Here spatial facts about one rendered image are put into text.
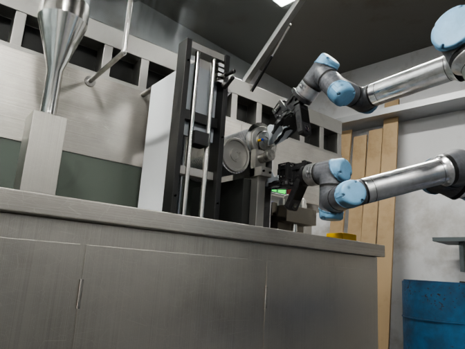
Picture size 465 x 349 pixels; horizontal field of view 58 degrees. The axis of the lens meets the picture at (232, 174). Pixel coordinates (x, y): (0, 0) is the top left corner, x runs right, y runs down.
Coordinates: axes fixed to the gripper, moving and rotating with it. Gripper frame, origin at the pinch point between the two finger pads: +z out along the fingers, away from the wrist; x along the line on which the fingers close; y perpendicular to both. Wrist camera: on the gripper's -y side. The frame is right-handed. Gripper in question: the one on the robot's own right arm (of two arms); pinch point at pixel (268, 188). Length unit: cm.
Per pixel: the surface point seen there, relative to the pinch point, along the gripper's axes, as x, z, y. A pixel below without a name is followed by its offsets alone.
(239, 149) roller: 16.6, -2.3, 10.9
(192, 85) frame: 45, -14, 22
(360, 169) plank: -239, 128, 74
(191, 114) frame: 44.6, -14.7, 12.5
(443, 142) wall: -266, 60, 94
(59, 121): 75, 4, 6
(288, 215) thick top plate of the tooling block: -4.7, -6.4, -9.8
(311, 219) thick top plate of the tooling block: -16.9, -6.4, -10.1
